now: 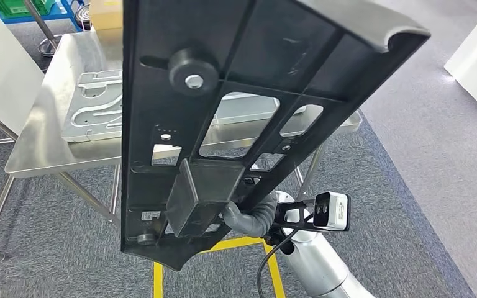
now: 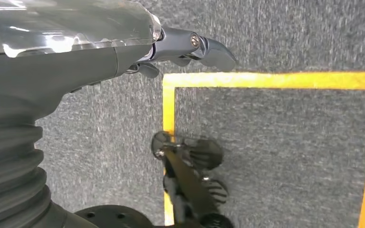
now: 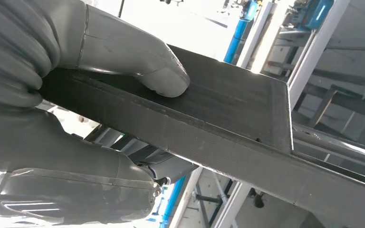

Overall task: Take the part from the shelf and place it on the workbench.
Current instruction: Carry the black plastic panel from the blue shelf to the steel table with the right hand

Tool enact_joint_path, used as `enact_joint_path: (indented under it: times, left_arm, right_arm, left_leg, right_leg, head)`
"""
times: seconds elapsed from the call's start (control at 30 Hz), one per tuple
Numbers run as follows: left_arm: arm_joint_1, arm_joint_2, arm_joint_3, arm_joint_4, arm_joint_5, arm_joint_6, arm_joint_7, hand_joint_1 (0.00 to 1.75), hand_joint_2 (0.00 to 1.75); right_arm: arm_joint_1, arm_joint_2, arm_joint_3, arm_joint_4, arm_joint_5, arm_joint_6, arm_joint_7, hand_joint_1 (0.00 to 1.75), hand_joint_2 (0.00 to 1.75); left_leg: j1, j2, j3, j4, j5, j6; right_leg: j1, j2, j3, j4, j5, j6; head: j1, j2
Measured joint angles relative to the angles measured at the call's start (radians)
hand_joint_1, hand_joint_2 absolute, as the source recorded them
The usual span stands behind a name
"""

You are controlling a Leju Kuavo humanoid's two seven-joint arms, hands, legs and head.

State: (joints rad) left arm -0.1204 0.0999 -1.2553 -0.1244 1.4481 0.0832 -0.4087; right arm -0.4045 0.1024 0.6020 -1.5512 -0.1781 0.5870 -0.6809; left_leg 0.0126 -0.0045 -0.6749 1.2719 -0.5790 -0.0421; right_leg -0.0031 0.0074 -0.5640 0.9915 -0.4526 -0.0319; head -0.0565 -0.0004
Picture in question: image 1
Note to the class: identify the yellow floor tape square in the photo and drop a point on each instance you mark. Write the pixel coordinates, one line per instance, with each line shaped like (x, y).
(275, 275)

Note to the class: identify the blue cart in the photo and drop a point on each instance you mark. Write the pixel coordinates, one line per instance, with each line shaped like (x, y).
(57, 14)

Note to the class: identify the grey stamped metal plate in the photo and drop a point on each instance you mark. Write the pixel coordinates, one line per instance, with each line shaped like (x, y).
(94, 119)

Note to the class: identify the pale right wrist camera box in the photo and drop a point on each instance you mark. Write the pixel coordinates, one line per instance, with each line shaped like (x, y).
(337, 209)

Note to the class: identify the stainless steel workbench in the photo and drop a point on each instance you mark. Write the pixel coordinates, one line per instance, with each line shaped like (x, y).
(45, 156)

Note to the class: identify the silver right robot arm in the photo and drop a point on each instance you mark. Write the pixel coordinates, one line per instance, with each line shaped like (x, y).
(320, 267)

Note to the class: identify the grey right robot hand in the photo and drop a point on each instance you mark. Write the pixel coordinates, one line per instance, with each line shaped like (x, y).
(235, 218)

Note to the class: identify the brown cardboard box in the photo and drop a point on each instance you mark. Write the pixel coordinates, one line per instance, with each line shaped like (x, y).
(107, 16)

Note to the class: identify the black plastic plate bracket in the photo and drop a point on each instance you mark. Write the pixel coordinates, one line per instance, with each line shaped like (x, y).
(148, 123)

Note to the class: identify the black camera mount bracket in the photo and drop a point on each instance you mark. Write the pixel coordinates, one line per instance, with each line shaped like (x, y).
(279, 207)

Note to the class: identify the green plastic crates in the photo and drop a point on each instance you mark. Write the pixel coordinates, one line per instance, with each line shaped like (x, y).
(16, 6)

